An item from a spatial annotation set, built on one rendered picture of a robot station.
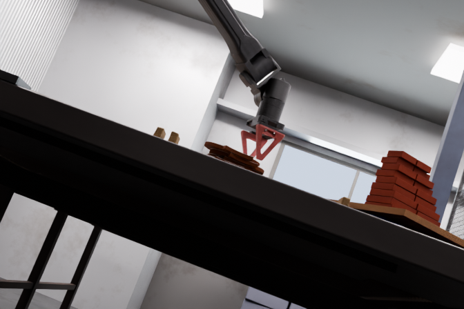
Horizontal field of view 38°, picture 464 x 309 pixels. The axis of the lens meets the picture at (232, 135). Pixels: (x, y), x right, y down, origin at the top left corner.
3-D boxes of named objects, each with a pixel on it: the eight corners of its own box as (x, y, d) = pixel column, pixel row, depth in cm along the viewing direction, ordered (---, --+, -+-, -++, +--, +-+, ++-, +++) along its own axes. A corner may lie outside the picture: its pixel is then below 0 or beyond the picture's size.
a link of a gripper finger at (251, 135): (255, 168, 165) (268, 133, 167) (265, 166, 158) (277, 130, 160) (230, 158, 163) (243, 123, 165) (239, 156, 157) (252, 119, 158)
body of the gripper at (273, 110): (268, 136, 165) (277, 109, 166) (283, 132, 155) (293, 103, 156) (244, 127, 163) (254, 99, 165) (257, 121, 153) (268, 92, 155)
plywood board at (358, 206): (521, 277, 192) (523, 271, 192) (403, 215, 169) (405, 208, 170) (398, 251, 235) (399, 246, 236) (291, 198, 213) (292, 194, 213)
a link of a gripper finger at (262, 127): (264, 166, 158) (277, 130, 160) (275, 164, 151) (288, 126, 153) (239, 156, 157) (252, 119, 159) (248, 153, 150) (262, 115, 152)
